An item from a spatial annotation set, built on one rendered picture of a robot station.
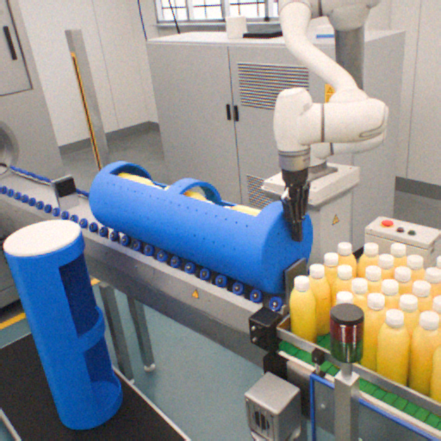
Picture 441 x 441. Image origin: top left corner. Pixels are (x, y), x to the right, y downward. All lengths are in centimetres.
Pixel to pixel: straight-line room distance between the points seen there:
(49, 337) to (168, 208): 76
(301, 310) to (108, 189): 93
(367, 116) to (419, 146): 314
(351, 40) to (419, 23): 247
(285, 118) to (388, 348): 62
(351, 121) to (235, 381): 169
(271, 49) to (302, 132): 216
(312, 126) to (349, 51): 59
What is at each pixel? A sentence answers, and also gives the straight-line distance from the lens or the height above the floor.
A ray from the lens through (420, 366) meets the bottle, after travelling 129.
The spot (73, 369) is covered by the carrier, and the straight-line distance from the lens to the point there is 218.
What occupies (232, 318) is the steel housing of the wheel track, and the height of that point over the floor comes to 86.
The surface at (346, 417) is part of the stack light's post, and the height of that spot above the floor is 101.
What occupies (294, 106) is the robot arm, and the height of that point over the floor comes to 154.
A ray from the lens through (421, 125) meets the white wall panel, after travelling 438.
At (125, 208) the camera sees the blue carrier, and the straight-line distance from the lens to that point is 182.
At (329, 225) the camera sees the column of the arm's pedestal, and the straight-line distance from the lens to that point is 217.
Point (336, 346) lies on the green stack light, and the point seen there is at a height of 119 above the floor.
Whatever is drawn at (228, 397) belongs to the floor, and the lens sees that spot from 258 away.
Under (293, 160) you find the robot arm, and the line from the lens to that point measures 134.
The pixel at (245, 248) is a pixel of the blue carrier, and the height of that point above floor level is 115.
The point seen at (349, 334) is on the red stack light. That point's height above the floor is 123.
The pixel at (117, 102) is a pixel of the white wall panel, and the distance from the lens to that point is 705.
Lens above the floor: 184
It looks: 26 degrees down
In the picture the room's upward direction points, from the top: 6 degrees counter-clockwise
